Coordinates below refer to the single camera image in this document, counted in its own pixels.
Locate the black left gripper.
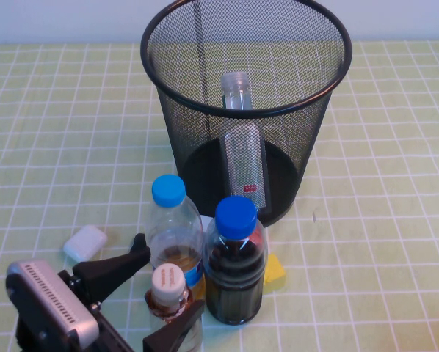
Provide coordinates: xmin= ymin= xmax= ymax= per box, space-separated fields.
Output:
xmin=57 ymin=246 xmax=206 ymax=352

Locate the small amber bottle white cap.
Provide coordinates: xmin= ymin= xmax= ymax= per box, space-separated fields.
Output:
xmin=145 ymin=263 xmax=205 ymax=352

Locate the clear bottle green neck label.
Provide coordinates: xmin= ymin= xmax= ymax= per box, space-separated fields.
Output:
xmin=219 ymin=72 xmax=269 ymax=216

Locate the white earbud case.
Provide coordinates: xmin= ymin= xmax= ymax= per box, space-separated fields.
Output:
xmin=62 ymin=224 xmax=108 ymax=263

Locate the dark liquid bottle blue cap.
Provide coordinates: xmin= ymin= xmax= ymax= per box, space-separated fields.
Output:
xmin=203 ymin=195 xmax=269 ymax=326

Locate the clear bottle light blue cap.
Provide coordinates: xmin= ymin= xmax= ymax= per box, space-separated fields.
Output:
xmin=145 ymin=174 xmax=207 ymax=298

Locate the yellow sponge block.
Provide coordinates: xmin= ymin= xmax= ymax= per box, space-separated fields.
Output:
xmin=263 ymin=252 xmax=288 ymax=294

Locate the green white checkered tablecloth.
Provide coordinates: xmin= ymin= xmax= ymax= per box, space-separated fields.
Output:
xmin=0 ymin=40 xmax=439 ymax=352

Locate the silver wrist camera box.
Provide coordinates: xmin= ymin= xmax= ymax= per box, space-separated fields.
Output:
xmin=5 ymin=259 xmax=100 ymax=352

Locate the black wire mesh wastebasket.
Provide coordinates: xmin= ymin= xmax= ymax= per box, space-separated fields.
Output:
xmin=139 ymin=0 xmax=353 ymax=228

